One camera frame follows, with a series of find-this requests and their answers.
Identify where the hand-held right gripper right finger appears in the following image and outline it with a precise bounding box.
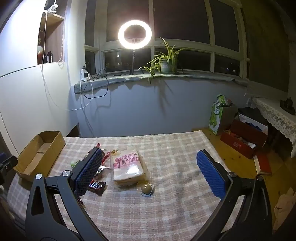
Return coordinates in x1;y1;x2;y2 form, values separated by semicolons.
192;149;273;241

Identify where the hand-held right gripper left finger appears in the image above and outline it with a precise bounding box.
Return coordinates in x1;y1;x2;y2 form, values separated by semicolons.
25;147;109;241

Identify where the brown chocolate bar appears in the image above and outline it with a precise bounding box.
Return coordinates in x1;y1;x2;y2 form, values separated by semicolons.
87;179;107;197

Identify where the sliced bread packet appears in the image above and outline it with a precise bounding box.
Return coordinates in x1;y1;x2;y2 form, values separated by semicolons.
110;150;148;189

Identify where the brown cardboard box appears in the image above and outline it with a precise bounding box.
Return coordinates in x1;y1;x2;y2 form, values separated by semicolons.
13;131;66;183

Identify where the braised egg clear packet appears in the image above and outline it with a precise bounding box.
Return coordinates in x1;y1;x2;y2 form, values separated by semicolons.
136;181;155;197

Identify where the red storage box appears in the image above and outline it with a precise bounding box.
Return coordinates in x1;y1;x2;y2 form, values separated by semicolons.
220;119;269;159

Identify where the green gift bag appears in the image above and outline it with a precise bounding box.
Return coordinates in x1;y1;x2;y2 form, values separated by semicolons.
208;94;238;136

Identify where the dark cloth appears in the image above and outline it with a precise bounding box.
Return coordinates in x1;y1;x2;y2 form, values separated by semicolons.
238;107;269;133

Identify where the white cabinet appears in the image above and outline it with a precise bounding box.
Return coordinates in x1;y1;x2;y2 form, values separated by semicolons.
0;0;80;160

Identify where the beige cloth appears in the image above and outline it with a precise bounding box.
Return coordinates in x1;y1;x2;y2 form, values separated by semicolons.
274;188;296;230

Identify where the lace-covered side table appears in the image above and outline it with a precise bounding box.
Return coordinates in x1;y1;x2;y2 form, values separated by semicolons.
251;97;296;149

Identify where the grey stone windowsill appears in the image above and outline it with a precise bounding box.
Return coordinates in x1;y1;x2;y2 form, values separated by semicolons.
73;71;249;95

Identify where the dark figurine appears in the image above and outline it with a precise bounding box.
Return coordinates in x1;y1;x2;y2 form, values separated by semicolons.
280;97;294;109

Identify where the potted spider plant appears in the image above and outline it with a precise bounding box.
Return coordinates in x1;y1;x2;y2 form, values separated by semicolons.
138;37;188;84

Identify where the black tripod stand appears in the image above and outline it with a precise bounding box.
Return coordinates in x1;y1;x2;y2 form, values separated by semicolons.
129;47;139;75

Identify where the white framed window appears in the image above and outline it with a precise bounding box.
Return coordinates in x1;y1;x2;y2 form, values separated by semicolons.
84;0;250;79

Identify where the white clip device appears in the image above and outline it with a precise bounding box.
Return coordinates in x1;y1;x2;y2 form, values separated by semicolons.
45;0;61;13

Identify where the white cable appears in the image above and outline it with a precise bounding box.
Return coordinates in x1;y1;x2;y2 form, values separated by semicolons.
41;9;94;111

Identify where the black cable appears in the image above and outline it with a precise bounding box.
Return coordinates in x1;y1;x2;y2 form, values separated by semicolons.
84;68;130;100

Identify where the white power strip with cables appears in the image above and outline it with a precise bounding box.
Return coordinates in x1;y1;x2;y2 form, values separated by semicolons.
80;66;92;81

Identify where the white beaded cord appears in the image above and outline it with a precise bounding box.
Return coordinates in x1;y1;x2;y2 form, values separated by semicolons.
58;22;65;68

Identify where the wooden wall shelf niche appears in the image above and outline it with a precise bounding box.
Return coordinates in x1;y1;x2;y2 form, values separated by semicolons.
37;0;70;65

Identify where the ring light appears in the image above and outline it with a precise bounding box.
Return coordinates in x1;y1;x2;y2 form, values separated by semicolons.
118;20;152;49

